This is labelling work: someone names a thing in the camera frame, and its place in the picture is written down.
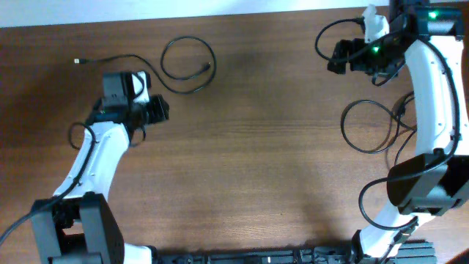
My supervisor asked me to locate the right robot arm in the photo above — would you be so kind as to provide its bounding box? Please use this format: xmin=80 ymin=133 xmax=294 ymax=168
xmin=313 ymin=1 xmax=468 ymax=263

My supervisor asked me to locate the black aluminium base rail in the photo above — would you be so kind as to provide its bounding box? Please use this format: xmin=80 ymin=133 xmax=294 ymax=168
xmin=153 ymin=241 xmax=437 ymax=264

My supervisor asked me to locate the black audio jack cable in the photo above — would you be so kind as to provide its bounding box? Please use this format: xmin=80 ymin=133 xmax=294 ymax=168
xmin=339 ymin=91 xmax=418 ymax=166

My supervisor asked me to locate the black usb cable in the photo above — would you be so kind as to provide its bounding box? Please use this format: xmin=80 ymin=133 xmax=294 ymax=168
xmin=73 ymin=34 xmax=218 ymax=95

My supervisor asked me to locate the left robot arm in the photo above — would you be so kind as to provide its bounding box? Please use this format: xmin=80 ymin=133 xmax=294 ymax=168
xmin=31 ymin=70 xmax=169 ymax=263

